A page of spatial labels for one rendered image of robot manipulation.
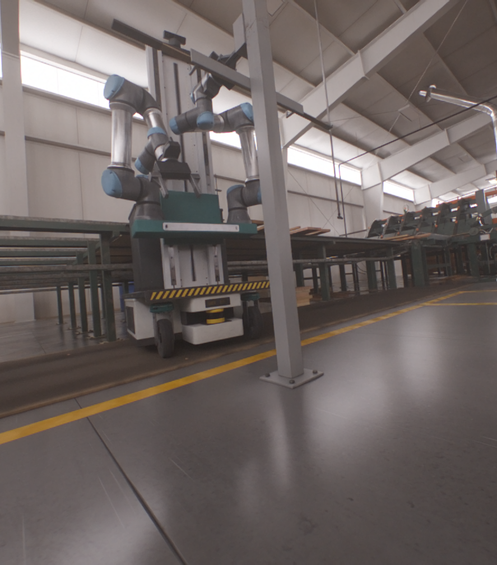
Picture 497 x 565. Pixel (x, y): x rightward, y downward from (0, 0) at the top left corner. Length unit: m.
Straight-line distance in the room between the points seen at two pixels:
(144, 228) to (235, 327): 0.64
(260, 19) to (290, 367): 1.15
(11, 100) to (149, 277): 6.66
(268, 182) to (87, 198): 7.98
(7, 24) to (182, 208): 6.67
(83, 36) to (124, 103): 8.03
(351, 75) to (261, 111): 9.47
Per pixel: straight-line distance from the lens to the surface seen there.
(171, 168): 1.21
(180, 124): 1.49
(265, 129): 1.04
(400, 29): 10.23
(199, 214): 1.73
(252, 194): 1.65
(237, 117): 1.75
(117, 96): 1.60
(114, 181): 1.46
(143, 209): 1.52
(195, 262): 1.75
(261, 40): 1.22
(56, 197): 8.65
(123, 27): 1.02
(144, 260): 1.81
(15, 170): 7.74
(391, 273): 5.54
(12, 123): 7.97
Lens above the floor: 0.31
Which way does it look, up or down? 2 degrees up
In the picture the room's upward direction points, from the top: 6 degrees counter-clockwise
